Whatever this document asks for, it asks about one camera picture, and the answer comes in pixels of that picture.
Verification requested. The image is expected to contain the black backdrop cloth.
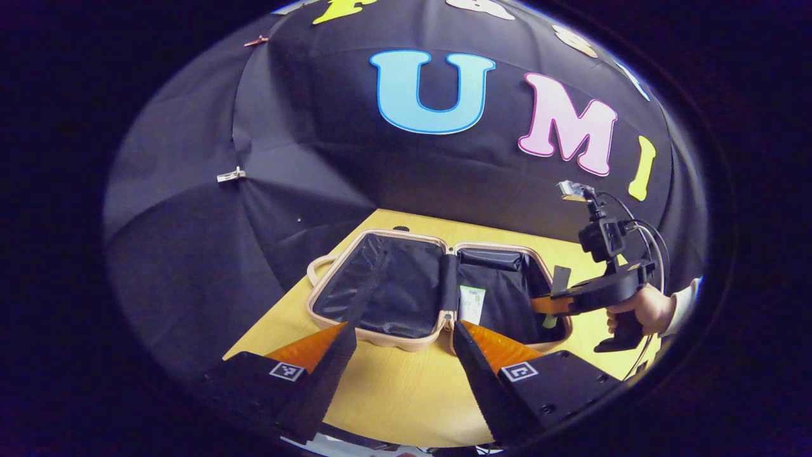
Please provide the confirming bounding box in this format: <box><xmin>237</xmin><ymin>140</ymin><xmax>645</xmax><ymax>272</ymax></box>
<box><xmin>103</xmin><ymin>0</ymin><xmax>708</xmax><ymax>381</ymax></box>

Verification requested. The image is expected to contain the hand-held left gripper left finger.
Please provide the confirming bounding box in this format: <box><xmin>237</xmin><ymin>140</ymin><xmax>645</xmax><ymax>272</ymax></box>
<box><xmin>203</xmin><ymin>321</ymin><xmax>359</xmax><ymax>445</ymax></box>

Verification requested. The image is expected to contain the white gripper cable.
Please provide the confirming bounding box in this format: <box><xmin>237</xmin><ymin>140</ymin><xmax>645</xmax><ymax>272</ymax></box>
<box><xmin>627</xmin><ymin>222</ymin><xmax>665</xmax><ymax>296</ymax></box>

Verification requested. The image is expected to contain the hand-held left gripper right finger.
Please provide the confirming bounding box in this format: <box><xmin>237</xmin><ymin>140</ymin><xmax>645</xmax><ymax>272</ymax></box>
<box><xmin>451</xmin><ymin>319</ymin><xmax>626</xmax><ymax>446</ymax></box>

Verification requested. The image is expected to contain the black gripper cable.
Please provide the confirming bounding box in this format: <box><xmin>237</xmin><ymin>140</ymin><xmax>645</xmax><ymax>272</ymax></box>
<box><xmin>596</xmin><ymin>190</ymin><xmax>672</xmax><ymax>381</ymax></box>

